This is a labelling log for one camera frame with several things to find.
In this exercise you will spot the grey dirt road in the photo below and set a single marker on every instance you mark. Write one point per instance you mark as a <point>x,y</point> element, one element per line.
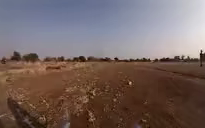
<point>193,69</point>

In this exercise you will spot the robot's own part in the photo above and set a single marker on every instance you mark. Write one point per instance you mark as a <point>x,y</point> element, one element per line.
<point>65,122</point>
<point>138,124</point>

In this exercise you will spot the brown dirt ground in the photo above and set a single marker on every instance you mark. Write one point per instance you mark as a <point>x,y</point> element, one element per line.
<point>123,100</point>

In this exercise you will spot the row of trees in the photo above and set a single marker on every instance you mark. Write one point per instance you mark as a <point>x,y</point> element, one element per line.
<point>30,57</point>

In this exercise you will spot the dry pale grass patch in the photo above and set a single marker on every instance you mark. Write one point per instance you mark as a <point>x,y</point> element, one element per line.
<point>26,68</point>

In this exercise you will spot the dark pole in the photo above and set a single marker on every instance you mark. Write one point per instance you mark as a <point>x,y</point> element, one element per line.
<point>201,58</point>

